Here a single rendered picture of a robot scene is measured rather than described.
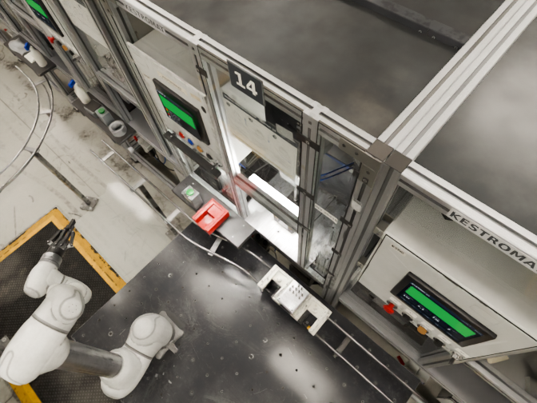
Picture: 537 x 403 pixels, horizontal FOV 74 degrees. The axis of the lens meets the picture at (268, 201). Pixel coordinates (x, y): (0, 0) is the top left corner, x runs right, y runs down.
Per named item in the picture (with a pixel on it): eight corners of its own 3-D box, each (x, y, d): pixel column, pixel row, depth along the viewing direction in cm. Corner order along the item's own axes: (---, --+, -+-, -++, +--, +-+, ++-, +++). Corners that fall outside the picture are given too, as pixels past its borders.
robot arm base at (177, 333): (164, 366, 185) (161, 365, 180) (137, 336, 192) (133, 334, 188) (190, 338, 190) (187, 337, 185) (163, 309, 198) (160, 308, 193)
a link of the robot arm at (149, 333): (179, 325, 188) (166, 318, 169) (159, 359, 181) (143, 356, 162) (154, 311, 192) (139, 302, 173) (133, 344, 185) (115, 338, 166)
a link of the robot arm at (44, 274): (31, 265, 172) (57, 277, 179) (14, 293, 161) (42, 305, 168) (42, 257, 167) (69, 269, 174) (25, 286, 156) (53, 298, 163)
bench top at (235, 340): (73, 337, 198) (70, 336, 194) (212, 206, 231) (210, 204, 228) (277, 597, 145) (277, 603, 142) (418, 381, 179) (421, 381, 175)
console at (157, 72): (161, 129, 169) (120, 45, 129) (204, 93, 178) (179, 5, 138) (223, 177, 154) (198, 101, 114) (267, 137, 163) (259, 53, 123)
